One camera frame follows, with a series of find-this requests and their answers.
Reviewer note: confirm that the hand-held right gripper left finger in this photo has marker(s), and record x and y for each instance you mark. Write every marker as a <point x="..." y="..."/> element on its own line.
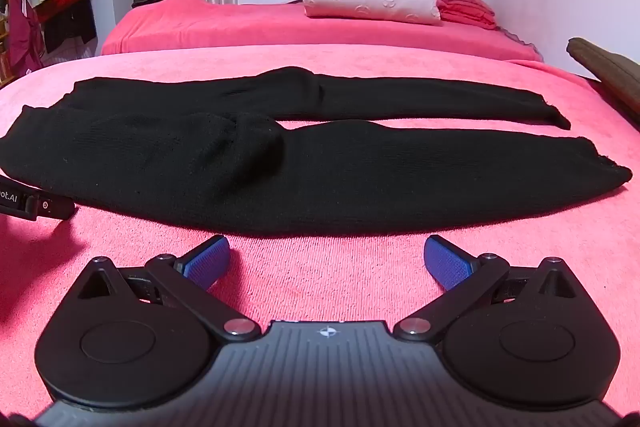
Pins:
<point x="207" y="262"/>

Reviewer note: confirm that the folded pink blanket stack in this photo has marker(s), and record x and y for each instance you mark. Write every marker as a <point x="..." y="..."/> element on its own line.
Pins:
<point x="465" y="9"/>

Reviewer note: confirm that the pink bed with blanket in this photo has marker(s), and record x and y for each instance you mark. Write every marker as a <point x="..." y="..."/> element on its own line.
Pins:
<point x="280" y="27"/>

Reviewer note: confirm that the brown cushion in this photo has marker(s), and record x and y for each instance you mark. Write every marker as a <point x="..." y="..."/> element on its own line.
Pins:
<point x="607" y="69"/>

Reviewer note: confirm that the black pants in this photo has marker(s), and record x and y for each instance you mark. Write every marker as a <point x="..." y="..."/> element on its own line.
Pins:
<point x="310" y="177"/>

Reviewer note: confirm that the maroon hanging garment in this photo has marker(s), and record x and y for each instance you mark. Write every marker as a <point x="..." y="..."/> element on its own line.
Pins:
<point x="22" y="27"/>

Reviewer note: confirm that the large pink bed blanket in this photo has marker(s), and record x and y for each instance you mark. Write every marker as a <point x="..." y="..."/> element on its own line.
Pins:
<point x="320" y="267"/>

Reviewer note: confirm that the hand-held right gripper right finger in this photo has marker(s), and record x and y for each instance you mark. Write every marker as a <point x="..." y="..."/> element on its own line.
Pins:
<point x="445" y="262"/>

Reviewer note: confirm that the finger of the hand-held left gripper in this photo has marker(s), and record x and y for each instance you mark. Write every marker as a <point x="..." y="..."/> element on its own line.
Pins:
<point x="55" y="206"/>

